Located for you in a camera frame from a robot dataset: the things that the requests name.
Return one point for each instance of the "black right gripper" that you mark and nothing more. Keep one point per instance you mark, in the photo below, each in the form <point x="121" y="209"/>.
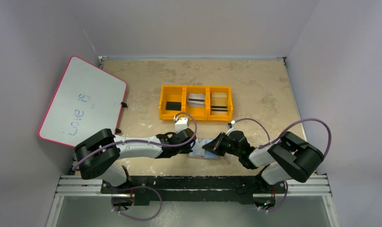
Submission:
<point x="219" y="143"/>

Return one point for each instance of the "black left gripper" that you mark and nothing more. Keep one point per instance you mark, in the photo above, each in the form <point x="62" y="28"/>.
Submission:
<point x="184" y="137"/>

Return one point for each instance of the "brown leather card holder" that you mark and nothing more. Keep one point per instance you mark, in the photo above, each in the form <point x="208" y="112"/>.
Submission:
<point x="201" y="153"/>

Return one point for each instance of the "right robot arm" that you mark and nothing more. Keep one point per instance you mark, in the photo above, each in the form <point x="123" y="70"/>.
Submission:
<point x="289" y="158"/>

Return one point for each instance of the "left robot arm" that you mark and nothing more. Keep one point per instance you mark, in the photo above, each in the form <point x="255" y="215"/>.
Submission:
<point x="96" y="155"/>

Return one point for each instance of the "black card in bin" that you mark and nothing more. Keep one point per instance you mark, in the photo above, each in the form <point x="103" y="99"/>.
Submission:
<point x="173" y="106"/>

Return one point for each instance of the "stack of white cards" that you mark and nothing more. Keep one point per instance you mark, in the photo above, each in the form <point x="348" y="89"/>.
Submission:
<point x="196" y="100"/>

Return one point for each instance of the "card stack black stripe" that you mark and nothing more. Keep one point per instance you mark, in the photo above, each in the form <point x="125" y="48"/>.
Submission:
<point x="219" y="103"/>

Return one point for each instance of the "yellow middle bin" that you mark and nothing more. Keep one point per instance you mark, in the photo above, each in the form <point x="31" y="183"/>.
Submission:
<point x="199" y="113"/>

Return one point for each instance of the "yellow bin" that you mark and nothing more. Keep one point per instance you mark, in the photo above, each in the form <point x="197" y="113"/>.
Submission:
<point x="199" y="113"/>
<point x="229" y="115"/>
<point x="173" y="93"/>

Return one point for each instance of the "yellow left bin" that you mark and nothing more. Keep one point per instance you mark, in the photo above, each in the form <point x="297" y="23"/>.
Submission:
<point x="173" y="93"/>

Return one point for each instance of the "yellow right bin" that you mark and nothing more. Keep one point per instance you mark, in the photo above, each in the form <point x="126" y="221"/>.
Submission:
<point x="229" y="115"/>

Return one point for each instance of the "pink framed whiteboard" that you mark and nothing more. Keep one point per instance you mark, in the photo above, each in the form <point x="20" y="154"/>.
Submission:
<point x="86" y="100"/>

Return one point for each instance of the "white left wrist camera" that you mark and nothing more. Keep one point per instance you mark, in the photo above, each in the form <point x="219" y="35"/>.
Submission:
<point x="181" y="123"/>

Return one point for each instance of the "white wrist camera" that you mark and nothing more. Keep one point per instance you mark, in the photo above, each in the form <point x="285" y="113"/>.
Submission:
<point x="181" y="123"/>
<point x="231" y="127"/>

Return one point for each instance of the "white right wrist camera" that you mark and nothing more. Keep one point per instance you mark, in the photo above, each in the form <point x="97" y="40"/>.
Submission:
<point x="231" y="127"/>

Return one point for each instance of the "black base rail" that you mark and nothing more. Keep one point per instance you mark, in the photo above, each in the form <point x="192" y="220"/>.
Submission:
<point x="244" y="190"/>

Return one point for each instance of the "aluminium frame rail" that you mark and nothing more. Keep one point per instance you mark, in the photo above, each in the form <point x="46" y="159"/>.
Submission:
<point x="73" y="185"/>

